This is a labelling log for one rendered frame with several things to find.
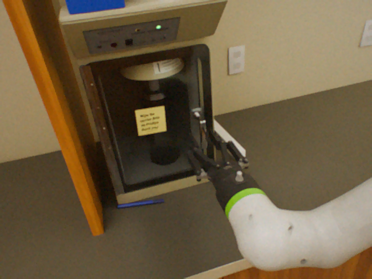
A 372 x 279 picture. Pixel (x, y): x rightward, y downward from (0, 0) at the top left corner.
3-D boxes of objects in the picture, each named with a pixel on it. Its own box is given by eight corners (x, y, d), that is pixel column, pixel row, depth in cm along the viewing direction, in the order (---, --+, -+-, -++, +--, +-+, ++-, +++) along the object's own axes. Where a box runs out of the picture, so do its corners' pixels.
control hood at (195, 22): (74, 55, 70) (59, 5, 65) (211, 32, 77) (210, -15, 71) (74, 73, 61) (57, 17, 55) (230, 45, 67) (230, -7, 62)
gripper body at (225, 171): (252, 170, 68) (234, 147, 76) (215, 179, 66) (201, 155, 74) (251, 195, 72) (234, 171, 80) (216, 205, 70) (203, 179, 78)
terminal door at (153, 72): (118, 194, 93) (81, 63, 71) (214, 169, 99) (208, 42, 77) (118, 195, 93) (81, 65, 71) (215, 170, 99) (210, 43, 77)
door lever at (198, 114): (203, 139, 91) (195, 140, 91) (201, 110, 86) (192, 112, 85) (209, 148, 87) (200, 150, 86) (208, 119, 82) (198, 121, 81)
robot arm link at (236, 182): (225, 230, 67) (265, 218, 68) (224, 189, 60) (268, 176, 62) (215, 210, 72) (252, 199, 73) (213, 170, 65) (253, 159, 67)
